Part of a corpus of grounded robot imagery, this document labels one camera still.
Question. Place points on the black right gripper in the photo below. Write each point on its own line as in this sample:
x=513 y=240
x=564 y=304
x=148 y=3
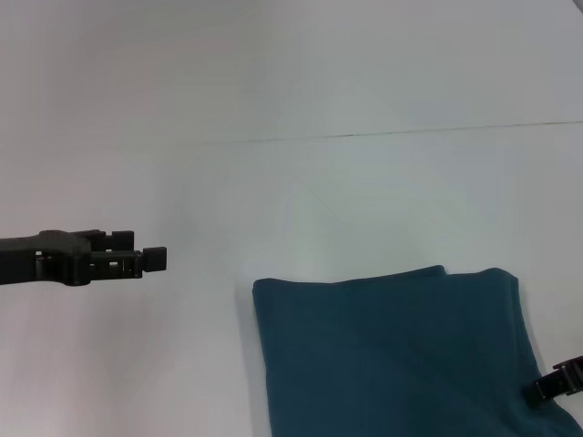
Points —
x=575 y=366

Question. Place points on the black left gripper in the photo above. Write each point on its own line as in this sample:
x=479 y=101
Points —
x=36 y=259

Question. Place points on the teal blue shirt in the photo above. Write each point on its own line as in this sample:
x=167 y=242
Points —
x=396 y=355

